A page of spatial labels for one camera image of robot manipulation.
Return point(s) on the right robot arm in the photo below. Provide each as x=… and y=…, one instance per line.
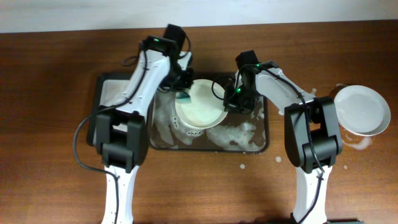
x=312, y=137

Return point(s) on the black soapy water tray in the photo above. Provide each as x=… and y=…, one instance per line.
x=109, y=87

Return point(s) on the pale blue plate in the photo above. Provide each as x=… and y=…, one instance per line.
x=361, y=110

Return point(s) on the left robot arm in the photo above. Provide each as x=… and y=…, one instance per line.
x=121, y=136

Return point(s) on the cream white plate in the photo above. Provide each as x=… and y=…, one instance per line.
x=205, y=110

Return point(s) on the green yellow sponge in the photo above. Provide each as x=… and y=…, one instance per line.
x=182, y=97

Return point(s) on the dark large wash tray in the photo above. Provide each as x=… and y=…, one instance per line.
x=241, y=133

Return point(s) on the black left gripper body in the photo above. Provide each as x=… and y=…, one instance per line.
x=183, y=83

